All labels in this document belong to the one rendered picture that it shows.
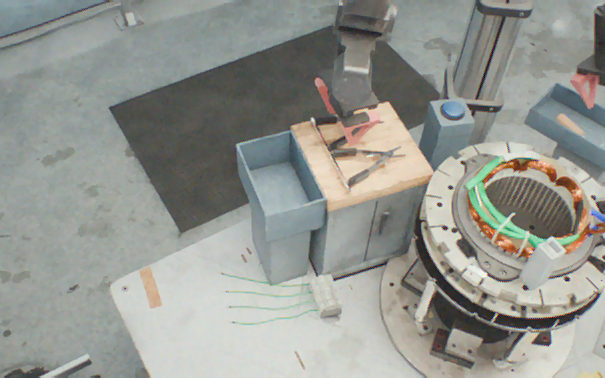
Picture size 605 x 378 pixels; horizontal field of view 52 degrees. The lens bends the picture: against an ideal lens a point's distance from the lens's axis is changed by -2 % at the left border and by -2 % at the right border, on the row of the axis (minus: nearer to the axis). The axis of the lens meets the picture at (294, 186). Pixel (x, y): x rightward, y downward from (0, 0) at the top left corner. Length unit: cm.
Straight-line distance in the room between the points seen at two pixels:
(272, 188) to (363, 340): 34
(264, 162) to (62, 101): 180
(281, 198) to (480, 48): 54
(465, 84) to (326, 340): 64
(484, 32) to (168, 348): 89
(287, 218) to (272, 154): 17
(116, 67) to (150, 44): 21
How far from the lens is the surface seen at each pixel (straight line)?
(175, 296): 129
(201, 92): 277
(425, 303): 117
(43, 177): 261
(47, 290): 230
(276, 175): 118
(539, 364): 128
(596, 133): 136
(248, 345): 123
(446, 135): 127
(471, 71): 143
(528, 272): 97
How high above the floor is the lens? 190
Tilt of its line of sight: 52 degrees down
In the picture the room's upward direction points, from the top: 2 degrees clockwise
